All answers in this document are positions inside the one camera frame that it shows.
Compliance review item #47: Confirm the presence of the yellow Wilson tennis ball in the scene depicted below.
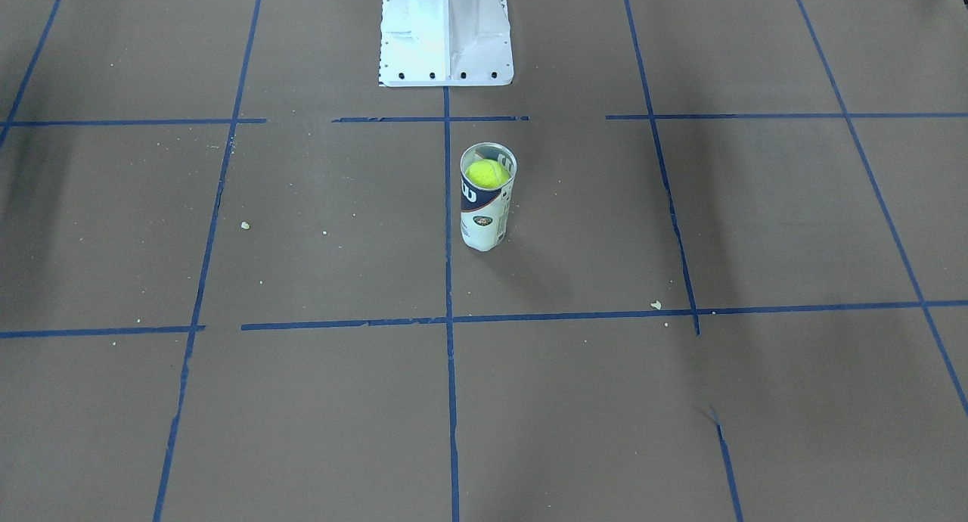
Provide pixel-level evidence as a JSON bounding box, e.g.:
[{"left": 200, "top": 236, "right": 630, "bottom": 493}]
[{"left": 464, "top": 159, "right": 511, "bottom": 190}]

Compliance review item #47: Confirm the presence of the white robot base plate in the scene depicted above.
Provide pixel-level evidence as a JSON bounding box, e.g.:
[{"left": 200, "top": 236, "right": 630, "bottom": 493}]
[{"left": 378, "top": 0, "right": 515, "bottom": 88}]

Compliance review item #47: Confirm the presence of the clear tennis ball can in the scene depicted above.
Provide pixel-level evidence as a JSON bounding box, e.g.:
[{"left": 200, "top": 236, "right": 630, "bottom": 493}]
[{"left": 460, "top": 142, "right": 517, "bottom": 252}]

